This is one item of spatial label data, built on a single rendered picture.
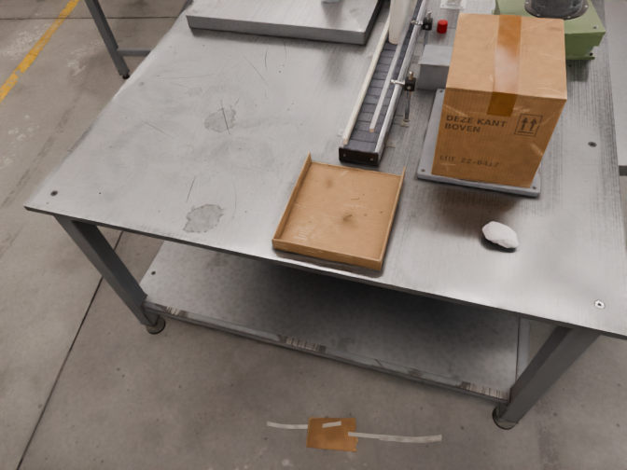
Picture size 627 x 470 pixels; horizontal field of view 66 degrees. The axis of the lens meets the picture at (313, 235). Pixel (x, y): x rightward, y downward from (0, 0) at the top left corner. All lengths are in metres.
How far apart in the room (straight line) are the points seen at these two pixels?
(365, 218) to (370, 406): 0.86
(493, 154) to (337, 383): 1.05
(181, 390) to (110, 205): 0.86
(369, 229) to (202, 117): 0.67
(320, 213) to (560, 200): 0.59
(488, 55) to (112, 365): 1.72
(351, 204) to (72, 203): 0.75
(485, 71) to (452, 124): 0.13
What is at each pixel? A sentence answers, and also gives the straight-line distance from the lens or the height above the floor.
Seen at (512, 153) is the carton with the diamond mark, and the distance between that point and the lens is 1.21.
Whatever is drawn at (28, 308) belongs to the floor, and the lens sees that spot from 2.45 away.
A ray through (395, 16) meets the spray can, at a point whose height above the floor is 0.98.
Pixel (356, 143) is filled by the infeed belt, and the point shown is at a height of 0.88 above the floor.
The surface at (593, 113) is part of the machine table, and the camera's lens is 1.60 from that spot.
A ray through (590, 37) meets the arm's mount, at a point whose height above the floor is 0.90.
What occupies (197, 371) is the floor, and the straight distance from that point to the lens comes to 1.99.
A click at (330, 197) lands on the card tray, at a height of 0.83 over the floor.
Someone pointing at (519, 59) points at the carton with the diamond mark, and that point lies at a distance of 1.21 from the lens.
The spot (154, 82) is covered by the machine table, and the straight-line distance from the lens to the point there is 1.76.
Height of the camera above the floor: 1.77
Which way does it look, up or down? 53 degrees down
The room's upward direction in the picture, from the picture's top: 7 degrees counter-clockwise
